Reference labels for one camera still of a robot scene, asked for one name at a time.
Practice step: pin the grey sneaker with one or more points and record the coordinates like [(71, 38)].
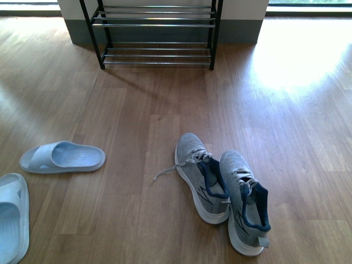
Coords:
[(201, 172), (248, 222)]

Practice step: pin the light blue slipper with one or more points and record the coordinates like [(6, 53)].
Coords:
[(14, 218), (62, 157)]

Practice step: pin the black metal shoe rack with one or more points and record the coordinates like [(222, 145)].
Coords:
[(160, 33)]

